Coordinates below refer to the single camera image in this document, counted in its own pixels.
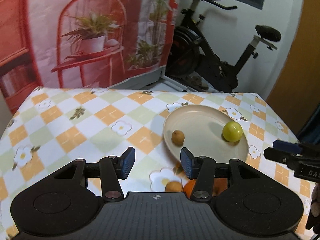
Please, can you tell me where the pink printed backdrop cloth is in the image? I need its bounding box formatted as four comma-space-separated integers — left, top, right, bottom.
1, 0, 180, 113

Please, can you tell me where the checkered floral tablecloth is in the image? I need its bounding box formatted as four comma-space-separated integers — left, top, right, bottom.
1, 87, 314, 239

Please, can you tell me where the gloved right hand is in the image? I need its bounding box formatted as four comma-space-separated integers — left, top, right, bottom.
305, 183, 320, 239

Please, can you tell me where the small brown longan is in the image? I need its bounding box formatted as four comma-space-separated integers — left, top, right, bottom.
165, 181, 183, 192
171, 130, 185, 146

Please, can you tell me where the wooden door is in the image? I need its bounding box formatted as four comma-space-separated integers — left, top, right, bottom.
267, 0, 319, 134

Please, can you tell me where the orange tangerine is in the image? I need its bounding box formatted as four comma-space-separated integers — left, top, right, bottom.
183, 179, 196, 198
213, 178, 228, 196

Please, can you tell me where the small green apple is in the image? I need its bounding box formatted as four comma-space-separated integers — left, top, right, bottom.
222, 121, 243, 142

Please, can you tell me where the beige round plate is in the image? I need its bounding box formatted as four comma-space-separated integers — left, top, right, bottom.
163, 105, 249, 163

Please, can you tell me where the black exercise bike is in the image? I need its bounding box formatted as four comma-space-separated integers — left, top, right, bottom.
165, 0, 281, 93

